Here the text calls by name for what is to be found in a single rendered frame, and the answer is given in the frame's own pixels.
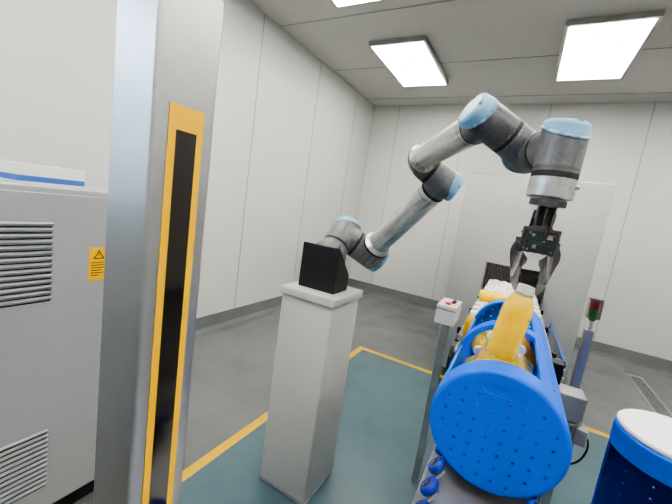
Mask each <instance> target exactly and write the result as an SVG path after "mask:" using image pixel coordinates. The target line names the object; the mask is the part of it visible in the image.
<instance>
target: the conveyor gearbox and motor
mask: <svg viewBox="0 0 672 504"><path fill-rule="evenodd" d="M558 386H559V390H560V394H561V398H562V402H563V406H564V410H565V414H566V418H567V422H568V427H569V431H570V435H571V439H572V450H573V446H574V444H575V445H578V446H581V447H583V448H585V445H586V441H587V447H586V450H585V452H584V454H583V455H582V456H581V457H580V458H579V459H578V460H577V461H575V462H571V463H570V465H573V464H576V463H578V462H580V461H581V460H582V459H583V458H584V457H585V455H586V454H587V452H588V449H589V440H588V434H589V433H588V430H587V427H586V426H584V425H583V417H584V413H585V410H586V406H587V403H588V401H587V399H586V397H585V393H584V392H583V390H581V389H578V388H575V387H572V386H568V385H565V384H562V383H560V385H558Z"/></svg>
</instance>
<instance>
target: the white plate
mask: <svg viewBox="0 0 672 504"><path fill-rule="evenodd" d="M617 420H618V422H619V423H620V425H621V426H622V427H623V428H624V429H625V430H626V431H627V432H628V433H629V434H630V435H631V436H633V437H634V438H635V439H637V440H638V441H640V442H641V443H643V444H644V445H646V446H647V447H649V448H650V449H652V450H654V451H656V452H657V453H659V454H661V455H663V456H665V457H667V458H669V459H671V460H672V418H670V417H667V416H664V415H660V414H657V413H653V412H649V411H645V410H639V409H624V410H620V411H619V412H618V414H617Z"/></svg>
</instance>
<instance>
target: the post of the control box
mask: <svg viewBox="0 0 672 504"><path fill-rule="evenodd" d="M449 328H450V326H447V325H443V324H442V325H441V330H440V335H439V340H438V345H437V350H436V356H435V361H434V366H433V371H432V376H431V381H430V386H429V392H428V397H427V402H426V407H425V412H424V417H423V423H422V428H421V433H420V438H419V443H418V448H417V453H416V459H415V464H414V469H413V474H412V479H411V483H412V484H414V485H416V486H418V484H419V480H420V475H421V470H422V465H423V460H424V455H425V450H426V445H427V440H428V434H429V429H430V407H431V403H432V399H433V397H434V395H435V393H436V391H437V389H438V384H439V379H440V374H441V369H442V364H443V359H444V354H445V349H446V343H447V338H448V333H449Z"/></svg>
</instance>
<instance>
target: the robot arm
mask: <svg viewBox="0 0 672 504"><path fill-rule="evenodd" d="M591 129H592V125H591V124H590V123H589V122H588V121H585V120H581V119H575V118H550V119H547V120H545V121H544V122H543V125H542V126H541V131H540V132H536V131H535V130H533V129H532V128H531V127H530V126H529V125H527V124H526V123H525V122H524V121H522V120H521V119H520V118H518V117H517V116H516V115H515V114H513V113H512V112H511V111H510V110H509V109H507V108H506V107H505V106H504V105H502V104H501V103H500V102H499V101H498V100H497V98H495V97H493V96H491V95H490V94H488V93H482V94H480V95H478V96H477V97H476V98H475V99H473V100H472V101H471V102H470V103H469V104H468V105H467V106H466V107H465V109H464V110H463V111H462V113H461V114H460V116H459V118H458V120H457V121H456V122H454V123H453V124H452V125H450V126H449V127H447V128H446V129H444V130H443V131H442V132H440V133H439V134H437V135H436V136H434V137H433V138H432V139H430V140H429V141H427V142H420V143H418V144H416V145H415V146H414V147H412V148H411V150H410V151H409V154H408V158H407V161H408V166H409V168H410V170H411V172H412V173H413V174H414V176H415V177H416V178H417V179H419V180H420V181H421V182H422V184H421V186H420V187H419V188H418V189H417V190H416V191H415V192H414V193H413V194H412V195H411V196H410V197H409V198H408V199H407V200H406V201H405V202H404V203H403V204H402V205H401V206H400V207H399V208H398V209H397V210H396V211H395V212H394V213H393V214H392V215H391V216H390V217H389V218H388V219H387V220H386V221H385V222H384V223H383V224H382V225H381V226H380V227H379V228H378V229H377V230H376V231H375V232H371V233H368V234H367V235H366V234H364V233H363V232H362V231H361V224H360V223H359V222H358V221H357V220H356V219H354V218H353V217H350V216H340V217H338V218H337V219H336V220H335V221H334V222H333V224H332V226H331V227H330V229H329V230H328V232H327V234H326V235H325V237H324V238H323V240H321V241H320V242H318V243H316V244H319V245H324V246H329V247H333V248H338V249H341V253H342V256H343V259H344V262H345V263H346V255H348V256H350V257H351V258H352V259H354V260H355V261H357V262H358V263H359V264H361V265H362V266H364V267H365V268H366V269H368V270H370V271H372V272H374V271H377V270H378V269H380V268H381V267H382V266H383V265H384V263H385V261H387V259H388V257H389V254H390V253H389V249H390V248H389V247H391V246H392V245H393V244H394V243H395V242H396V241H397V240H398V239H399V238H401V237H402V236H403V235H404V234H405V233H406V232H407V231H408V230H410V229H411V228H412V227H413V226H414V225H415V224H416V223H417V222H418V221H420V220H421V219H422V218H423V217H424V216H425V215H426V214H427V213H428V212H430V211H431V210H432V209H433V208H434V207H435V206H436V205H437V204H438V203H440V202H442V201H443V200H444V199H445V201H450V200H451V199H452V198H453V197H454V196H455V195H456V193H457V192H458V190H459V189H460V187H461V185H462V183H463V177H462V175H460V174H459V173H458V172H457V170H454V169H453V168H452V167H450V166H449V165H448V164H447V163H445V162H444V161H443V160H445V159H448V158H450V157H452V156H454V155H456V154H458V153H461V152H463V151H465V150H467V149H469V148H471V147H473V146H476V145H479V144H482V143H483V144H484V145H486V146H487V147H488V148H489V149H491V150H492V151H493V152H495V153H496V154H497V155H498V156H500V157H501V160H502V163H503V165H504V167H505V168H506V169H507V170H509V171H511V172H513V173H518V174H527V173H531V175H530V179H529V183H528V187H527V191H526V196H528V197H532V198H530V200H529V204H531V205H536V206H537V210H534V211H533V214H532V217H531V220H530V223H529V226H523V230H521V232H522V235H521V237H518V236H516V240H515V242H514V243H513V245H512V247H511V249H510V281H511V285H512V288H513V290H516V288H517V285H518V283H519V281H518V277H519V276H520V274H521V268H522V266H523V265H524V264H526V262H527V259H528V258H527V256H526V255H525V254H524V252H531V253H537V254H541V255H547V256H546V257H544V258H542V259H540V260H539V262H538V266H539V268H540V273H539V275H538V283H537V284H536V286H535V295H538V294H539V293H541V292H542V291H543V290H544V288H545V287H546V285H547V283H548V282H549V280H550V278H551V276H552V273H553V272H554V270H555V268H556V267H557V265H558V264H559V261H560V258H561V252H560V245H561V244H560V243H559V242H560V238H561V234H562V231H557V230H553V225H554V223H555V220H556V217H557V214H556V212H557V208H562V209H566V206H567V202H565V201H573V200H574V196H575V192H576V191H575V190H580V185H576V184H577V183H578V180H579V176H580V173H581V169H582V165H583V161H584V158H585V154H586V150H587V146H588V142H589V139H591V136H590V134H591Z"/></svg>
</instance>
